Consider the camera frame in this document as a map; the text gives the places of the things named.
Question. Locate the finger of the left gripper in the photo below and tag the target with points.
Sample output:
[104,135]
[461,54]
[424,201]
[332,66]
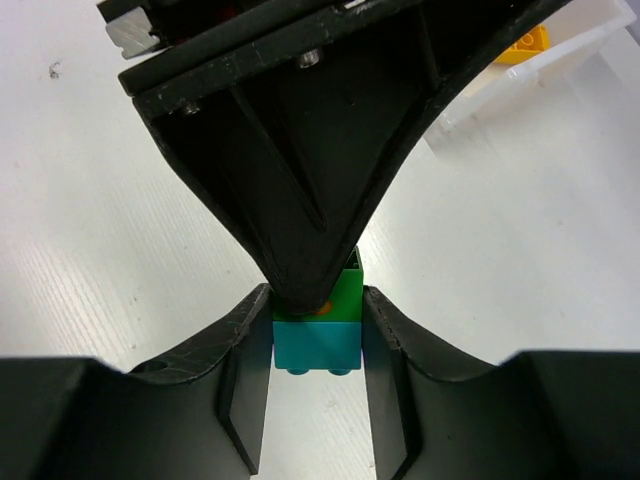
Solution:
[293,156]

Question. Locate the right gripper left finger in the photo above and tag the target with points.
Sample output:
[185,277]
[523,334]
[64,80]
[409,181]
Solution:
[204,400]

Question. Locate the yellow round lego brick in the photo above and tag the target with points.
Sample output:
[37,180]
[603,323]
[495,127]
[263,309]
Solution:
[533,43]

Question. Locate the clear plastic sorting tray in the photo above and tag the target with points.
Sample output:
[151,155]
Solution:
[577,32]

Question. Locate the green yellow lego stack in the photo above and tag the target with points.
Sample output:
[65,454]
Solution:
[345,300]

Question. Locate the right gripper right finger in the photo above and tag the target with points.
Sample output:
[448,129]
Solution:
[435,411]

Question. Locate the cyan lego stack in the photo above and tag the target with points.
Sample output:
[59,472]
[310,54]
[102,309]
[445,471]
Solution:
[300,347]

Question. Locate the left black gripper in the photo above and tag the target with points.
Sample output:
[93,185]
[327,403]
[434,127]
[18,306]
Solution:
[230,29]

